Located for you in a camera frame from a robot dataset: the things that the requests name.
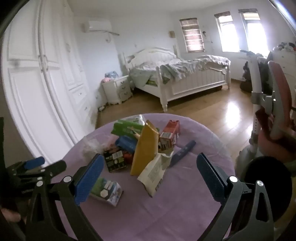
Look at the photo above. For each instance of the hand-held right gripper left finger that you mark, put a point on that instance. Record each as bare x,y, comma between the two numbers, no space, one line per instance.
90,178

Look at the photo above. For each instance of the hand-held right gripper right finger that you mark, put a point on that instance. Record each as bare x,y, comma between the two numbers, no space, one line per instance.
210,178

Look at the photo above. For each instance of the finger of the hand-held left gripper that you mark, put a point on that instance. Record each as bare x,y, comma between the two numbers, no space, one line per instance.
55,167
34,162

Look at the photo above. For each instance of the white labelled packet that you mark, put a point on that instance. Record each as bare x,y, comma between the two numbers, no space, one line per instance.
152,176

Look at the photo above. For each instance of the black trash bin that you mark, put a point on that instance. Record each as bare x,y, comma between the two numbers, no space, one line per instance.
268,169

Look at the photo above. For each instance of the person's left hand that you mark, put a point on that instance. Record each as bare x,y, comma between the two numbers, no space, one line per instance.
10,214

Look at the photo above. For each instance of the white and green carton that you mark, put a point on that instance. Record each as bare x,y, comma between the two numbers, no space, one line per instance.
108,190

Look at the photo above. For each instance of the dark green box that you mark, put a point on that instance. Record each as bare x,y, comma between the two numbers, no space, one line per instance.
114,160

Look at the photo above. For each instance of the clear plastic bag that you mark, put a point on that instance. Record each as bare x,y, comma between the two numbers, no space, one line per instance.
94,146

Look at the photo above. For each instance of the purple tablecloth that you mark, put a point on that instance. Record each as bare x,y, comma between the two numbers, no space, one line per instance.
180,208

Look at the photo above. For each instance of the blue packet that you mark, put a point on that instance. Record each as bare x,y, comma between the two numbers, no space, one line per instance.
127,143

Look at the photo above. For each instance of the red carton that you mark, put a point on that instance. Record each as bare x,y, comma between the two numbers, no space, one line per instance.
170,136

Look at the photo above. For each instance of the yellow paper bag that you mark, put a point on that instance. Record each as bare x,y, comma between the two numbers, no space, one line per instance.
144,153

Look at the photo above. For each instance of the green packet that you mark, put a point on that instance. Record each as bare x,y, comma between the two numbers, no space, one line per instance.
124,128

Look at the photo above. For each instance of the green printed plastic wrapper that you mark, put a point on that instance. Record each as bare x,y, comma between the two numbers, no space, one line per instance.
136,119

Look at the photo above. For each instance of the white wardrobe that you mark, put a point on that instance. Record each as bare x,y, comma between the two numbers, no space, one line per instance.
34,81

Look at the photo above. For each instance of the white nightstand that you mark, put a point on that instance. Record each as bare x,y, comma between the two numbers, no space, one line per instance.
115,90

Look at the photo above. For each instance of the white bed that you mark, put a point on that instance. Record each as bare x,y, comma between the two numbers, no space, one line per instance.
196,81

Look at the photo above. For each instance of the blue bag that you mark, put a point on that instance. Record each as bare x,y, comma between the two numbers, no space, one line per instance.
111,74

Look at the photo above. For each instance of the dark bag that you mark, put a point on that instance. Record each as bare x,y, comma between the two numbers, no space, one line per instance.
247,78

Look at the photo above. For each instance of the pink desk chair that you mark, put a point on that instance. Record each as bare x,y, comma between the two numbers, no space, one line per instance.
278,92

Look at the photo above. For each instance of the grey crumpled blanket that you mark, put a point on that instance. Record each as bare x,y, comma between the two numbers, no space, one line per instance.
175,67

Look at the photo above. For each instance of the white dresser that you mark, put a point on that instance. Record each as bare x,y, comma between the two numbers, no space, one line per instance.
285,60

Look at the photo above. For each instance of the window with striped blind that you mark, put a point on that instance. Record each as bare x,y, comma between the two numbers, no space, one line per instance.
192,34

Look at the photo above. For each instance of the bright narrow window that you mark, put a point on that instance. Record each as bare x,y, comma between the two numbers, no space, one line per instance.
254,32
227,32

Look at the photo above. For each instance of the white air conditioner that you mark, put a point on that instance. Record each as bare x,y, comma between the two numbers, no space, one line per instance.
98,25

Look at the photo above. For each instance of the small wooden wall plaque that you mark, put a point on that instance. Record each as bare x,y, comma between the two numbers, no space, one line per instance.
171,34

